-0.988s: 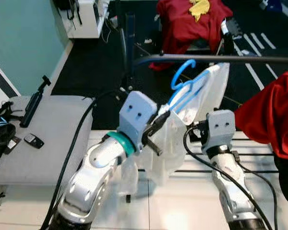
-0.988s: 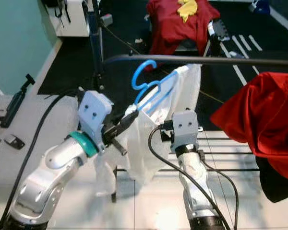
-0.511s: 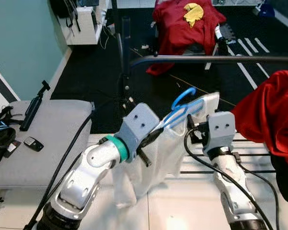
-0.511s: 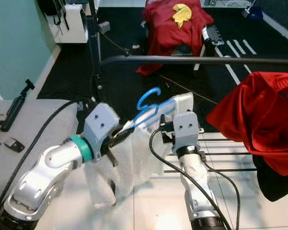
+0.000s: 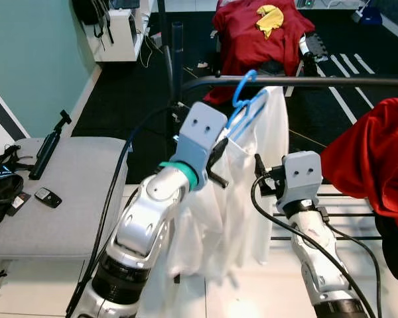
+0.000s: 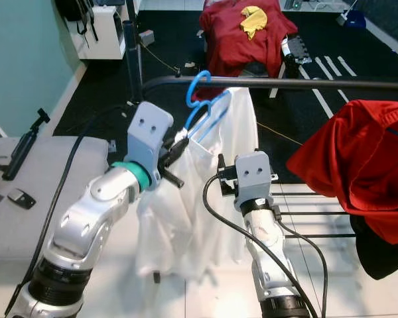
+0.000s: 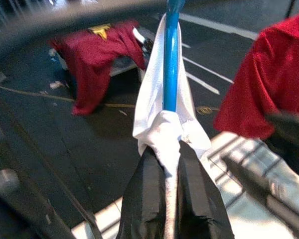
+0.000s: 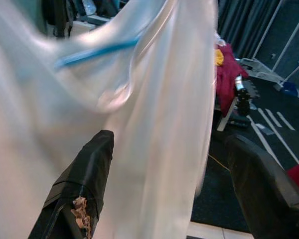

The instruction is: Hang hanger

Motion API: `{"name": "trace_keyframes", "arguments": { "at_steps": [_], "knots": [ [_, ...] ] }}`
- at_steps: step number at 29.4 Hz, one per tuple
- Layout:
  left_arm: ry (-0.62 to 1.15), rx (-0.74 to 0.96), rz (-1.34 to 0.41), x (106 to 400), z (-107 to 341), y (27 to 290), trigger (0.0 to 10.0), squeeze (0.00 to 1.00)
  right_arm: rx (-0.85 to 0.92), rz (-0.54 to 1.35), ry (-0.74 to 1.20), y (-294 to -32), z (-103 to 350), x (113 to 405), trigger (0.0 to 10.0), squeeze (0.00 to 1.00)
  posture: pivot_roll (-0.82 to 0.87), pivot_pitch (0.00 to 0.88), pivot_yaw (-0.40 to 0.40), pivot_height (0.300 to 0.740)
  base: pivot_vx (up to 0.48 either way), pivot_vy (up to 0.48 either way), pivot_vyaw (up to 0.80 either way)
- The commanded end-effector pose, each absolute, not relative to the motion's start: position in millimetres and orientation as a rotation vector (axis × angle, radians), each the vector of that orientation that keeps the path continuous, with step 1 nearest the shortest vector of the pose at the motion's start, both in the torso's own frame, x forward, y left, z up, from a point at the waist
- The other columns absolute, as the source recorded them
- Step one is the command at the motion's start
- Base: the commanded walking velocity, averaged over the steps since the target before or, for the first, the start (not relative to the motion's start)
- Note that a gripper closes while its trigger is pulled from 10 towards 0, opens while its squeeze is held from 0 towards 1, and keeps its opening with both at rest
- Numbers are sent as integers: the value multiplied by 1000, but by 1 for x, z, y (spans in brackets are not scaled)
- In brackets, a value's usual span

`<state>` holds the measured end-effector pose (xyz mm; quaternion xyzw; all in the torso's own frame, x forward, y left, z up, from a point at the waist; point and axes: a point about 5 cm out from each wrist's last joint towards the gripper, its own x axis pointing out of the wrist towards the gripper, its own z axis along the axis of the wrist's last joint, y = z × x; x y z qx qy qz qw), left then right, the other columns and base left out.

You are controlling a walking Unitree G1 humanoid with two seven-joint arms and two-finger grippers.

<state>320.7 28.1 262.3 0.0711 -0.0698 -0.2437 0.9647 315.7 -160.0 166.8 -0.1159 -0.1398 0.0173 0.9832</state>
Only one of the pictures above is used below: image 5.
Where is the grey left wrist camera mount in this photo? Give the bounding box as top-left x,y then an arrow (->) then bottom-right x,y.
171,101 -> 228,174

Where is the grey black device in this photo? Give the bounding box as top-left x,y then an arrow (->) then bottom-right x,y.
298,33 -> 332,77

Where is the red shirt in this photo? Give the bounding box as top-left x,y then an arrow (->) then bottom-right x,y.
320,98 -> 398,238

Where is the white shelf unit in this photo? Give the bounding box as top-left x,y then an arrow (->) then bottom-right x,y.
93,7 -> 153,62

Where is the red draped cloth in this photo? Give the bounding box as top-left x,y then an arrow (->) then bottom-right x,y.
202,0 -> 316,105

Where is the black bag blue trim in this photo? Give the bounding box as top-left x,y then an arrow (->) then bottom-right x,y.
0,146 -> 27,242

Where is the blue box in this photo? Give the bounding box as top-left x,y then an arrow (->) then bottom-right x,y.
358,7 -> 384,26

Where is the small black remote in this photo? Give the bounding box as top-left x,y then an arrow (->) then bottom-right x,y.
34,187 -> 62,209

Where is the blue plastic hanger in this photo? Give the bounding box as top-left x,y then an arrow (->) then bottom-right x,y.
227,69 -> 269,143

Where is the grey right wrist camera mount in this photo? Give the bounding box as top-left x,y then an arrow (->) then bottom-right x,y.
281,151 -> 322,206

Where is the black tripod stick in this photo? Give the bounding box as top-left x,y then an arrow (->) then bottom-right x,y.
29,109 -> 72,181

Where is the grey ottoman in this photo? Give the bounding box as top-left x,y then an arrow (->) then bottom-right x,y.
0,136 -> 129,260

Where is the black metal clothes rack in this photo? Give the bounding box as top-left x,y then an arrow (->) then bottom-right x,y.
156,0 -> 398,242

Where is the black shorts white waistband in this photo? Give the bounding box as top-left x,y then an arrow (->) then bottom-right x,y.
375,212 -> 398,284

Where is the white shirt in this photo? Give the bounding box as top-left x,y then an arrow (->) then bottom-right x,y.
146,86 -> 291,282

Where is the black backpack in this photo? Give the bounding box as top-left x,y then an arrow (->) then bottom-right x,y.
72,0 -> 113,40

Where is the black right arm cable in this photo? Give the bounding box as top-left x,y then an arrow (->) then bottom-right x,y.
251,174 -> 385,318

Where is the yellow cloth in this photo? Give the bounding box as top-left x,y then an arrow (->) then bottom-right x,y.
255,5 -> 286,39

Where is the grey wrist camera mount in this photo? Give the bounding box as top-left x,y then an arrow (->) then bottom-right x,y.
171,101 -> 228,174
281,151 -> 322,206

